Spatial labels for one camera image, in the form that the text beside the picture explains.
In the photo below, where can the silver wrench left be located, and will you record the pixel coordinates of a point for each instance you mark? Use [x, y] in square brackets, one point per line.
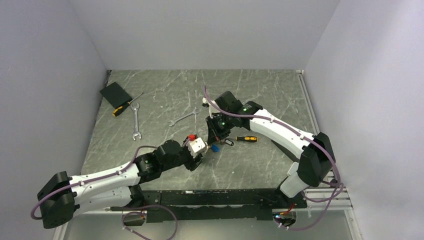
[136, 133]

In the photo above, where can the black key tag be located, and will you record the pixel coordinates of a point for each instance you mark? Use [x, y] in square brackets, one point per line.
[229, 142]

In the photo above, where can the right black box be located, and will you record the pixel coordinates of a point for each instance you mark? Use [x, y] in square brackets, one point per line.
[288, 153]

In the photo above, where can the left orange black screwdriver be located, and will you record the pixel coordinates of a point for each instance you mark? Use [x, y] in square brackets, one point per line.
[121, 108]

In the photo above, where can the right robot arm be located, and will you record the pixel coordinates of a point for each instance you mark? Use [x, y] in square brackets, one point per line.
[313, 152]

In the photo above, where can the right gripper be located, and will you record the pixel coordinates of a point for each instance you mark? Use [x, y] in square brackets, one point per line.
[214, 133]

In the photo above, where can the blue key tag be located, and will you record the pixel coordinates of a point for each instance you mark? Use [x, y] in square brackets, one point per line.
[214, 148]

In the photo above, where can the black box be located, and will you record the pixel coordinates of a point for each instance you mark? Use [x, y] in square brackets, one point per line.
[288, 153]
[115, 95]

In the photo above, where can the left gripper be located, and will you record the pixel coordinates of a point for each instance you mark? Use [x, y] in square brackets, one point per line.
[193, 162]

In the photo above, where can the right orange black screwdriver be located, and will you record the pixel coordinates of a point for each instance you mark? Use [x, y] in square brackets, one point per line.
[248, 139]

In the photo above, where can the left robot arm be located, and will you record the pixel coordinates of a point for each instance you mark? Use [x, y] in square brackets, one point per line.
[64, 197]

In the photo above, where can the orange black screwdriver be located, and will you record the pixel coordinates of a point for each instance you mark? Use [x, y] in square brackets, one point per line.
[121, 108]
[248, 139]

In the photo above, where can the left black box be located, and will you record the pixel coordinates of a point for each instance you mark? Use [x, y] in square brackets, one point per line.
[115, 95]

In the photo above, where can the silver wrench near plate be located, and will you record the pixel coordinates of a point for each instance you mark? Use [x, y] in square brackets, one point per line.
[173, 122]

